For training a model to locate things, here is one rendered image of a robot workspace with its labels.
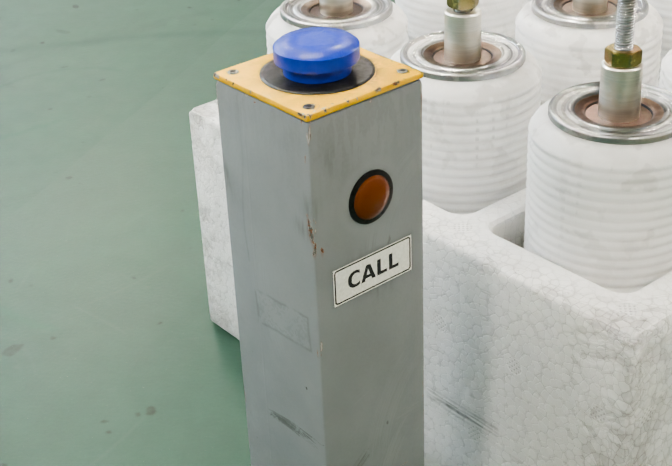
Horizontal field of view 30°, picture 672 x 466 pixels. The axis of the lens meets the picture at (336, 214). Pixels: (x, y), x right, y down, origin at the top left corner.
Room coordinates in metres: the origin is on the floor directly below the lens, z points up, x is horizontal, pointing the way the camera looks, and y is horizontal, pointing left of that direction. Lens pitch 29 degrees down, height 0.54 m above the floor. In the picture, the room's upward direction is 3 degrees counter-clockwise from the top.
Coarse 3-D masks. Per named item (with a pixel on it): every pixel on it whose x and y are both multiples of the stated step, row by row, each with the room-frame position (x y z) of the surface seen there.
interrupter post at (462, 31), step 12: (444, 12) 0.71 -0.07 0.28; (456, 12) 0.70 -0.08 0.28; (480, 12) 0.70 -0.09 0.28; (444, 24) 0.71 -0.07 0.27; (456, 24) 0.70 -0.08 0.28; (468, 24) 0.70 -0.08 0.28; (480, 24) 0.70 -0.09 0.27; (444, 36) 0.71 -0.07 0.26; (456, 36) 0.70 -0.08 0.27; (468, 36) 0.70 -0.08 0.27; (480, 36) 0.70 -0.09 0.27; (444, 48) 0.71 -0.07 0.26; (456, 48) 0.70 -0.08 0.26; (468, 48) 0.70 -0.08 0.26; (480, 48) 0.70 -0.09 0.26; (456, 60) 0.70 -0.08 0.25; (468, 60) 0.70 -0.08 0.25
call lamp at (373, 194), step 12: (372, 180) 0.51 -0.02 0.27; (384, 180) 0.52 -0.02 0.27; (360, 192) 0.51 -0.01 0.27; (372, 192) 0.51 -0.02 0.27; (384, 192) 0.51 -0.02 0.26; (360, 204) 0.51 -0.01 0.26; (372, 204) 0.51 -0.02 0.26; (384, 204) 0.52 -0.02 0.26; (360, 216) 0.51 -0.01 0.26; (372, 216) 0.51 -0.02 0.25
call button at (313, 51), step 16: (288, 32) 0.55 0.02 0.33; (304, 32) 0.55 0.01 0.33; (320, 32) 0.55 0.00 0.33; (336, 32) 0.55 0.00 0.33; (288, 48) 0.53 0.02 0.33; (304, 48) 0.53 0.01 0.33; (320, 48) 0.53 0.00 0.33; (336, 48) 0.53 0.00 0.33; (352, 48) 0.53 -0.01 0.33; (288, 64) 0.53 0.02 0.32; (304, 64) 0.52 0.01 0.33; (320, 64) 0.52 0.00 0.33; (336, 64) 0.52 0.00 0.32; (352, 64) 0.53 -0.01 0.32; (304, 80) 0.53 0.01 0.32; (320, 80) 0.53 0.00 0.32; (336, 80) 0.53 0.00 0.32
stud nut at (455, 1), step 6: (450, 0) 0.70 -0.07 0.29; (456, 0) 0.70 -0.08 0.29; (462, 0) 0.70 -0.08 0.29; (468, 0) 0.70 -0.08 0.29; (474, 0) 0.70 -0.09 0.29; (450, 6) 0.70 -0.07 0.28; (456, 6) 0.70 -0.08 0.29; (462, 6) 0.70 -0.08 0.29; (468, 6) 0.70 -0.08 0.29; (474, 6) 0.70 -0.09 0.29
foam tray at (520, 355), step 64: (192, 128) 0.81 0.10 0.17; (448, 256) 0.61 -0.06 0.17; (512, 256) 0.59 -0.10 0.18; (448, 320) 0.61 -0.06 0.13; (512, 320) 0.57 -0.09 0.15; (576, 320) 0.54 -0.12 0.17; (640, 320) 0.52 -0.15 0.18; (448, 384) 0.61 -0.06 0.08; (512, 384) 0.57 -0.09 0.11; (576, 384) 0.53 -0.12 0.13; (640, 384) 0.51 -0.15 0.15; (448, 448) 0.61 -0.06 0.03; (512, 448) 0.57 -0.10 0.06; (576, 448) 0.53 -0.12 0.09; (640, 448) 0.52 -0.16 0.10
